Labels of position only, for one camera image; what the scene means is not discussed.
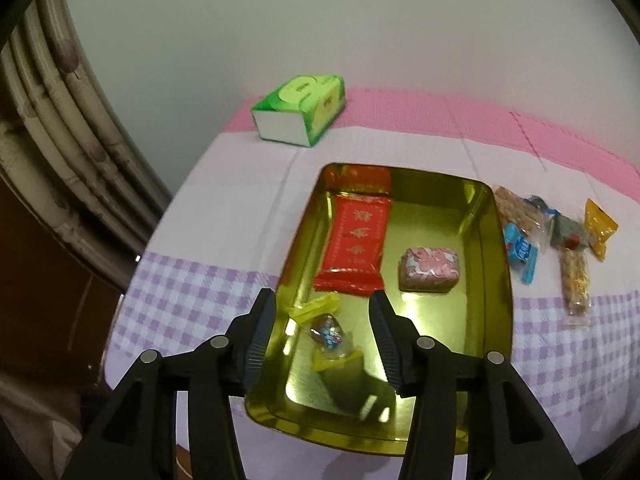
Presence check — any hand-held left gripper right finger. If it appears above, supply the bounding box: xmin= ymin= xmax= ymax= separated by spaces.
xmin=367 ymin=290 xmax=583 ymax=480

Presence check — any brown wooden cabinet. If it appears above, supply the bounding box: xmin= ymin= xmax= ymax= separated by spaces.
xmin=0 ymin=175 xmax=126 ymax=401

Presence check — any green tissue box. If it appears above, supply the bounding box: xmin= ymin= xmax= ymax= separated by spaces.
xmin=250 ymin=74 xmax=347 ymax=148

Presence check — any candy in yellow-ended wrapper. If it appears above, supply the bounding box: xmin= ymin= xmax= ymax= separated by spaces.
xmin=287 ymin=294 xmax=363 ymax=373

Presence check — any red snack packet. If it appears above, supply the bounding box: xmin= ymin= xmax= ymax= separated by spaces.
xmin=313 ymin=192 xmax=393 ymax=297

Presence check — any gold metal tray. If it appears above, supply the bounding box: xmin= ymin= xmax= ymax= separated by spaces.
xmin=244 ymin=162 xmax=516 ymax=457

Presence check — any clear-wrapped brown peanut bar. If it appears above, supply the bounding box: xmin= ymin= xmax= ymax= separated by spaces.
xmin=492 ymin=185 xmax=546 ymax=253

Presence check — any pale cloth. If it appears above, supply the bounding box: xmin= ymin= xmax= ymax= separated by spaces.
xmin=0 ymin=375 xmax=86 ymax=480

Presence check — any beige patterned curtain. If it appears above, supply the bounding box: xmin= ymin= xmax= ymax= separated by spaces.
xmin=0 ymin=0 xmax=173 ymax=291

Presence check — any clear-wrapped pale cereal bar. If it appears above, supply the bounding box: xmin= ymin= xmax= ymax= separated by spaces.
xmin=557 ymin=247 xmax=593 ymax=328

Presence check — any yellow snack packet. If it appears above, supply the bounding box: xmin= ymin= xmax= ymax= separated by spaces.
xmin=584 ymin=198 xmax=620 ymax=261

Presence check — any dark blue snack packet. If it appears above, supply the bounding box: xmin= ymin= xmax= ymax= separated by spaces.
xmin=549 ymin=215 xmax=587 ymax=251

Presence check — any pink and purple checked tablecloth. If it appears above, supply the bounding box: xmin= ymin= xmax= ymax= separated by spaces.
xmin=102 ymin=87 xmax=640 ymax=466

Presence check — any pink wrapped snack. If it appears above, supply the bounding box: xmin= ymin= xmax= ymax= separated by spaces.
xmin=398 ymin=246 xmax=461 ymax=293

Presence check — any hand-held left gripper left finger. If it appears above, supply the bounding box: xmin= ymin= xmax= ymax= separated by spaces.
xmin=60 ymin=287 xmax=278 ymax=480

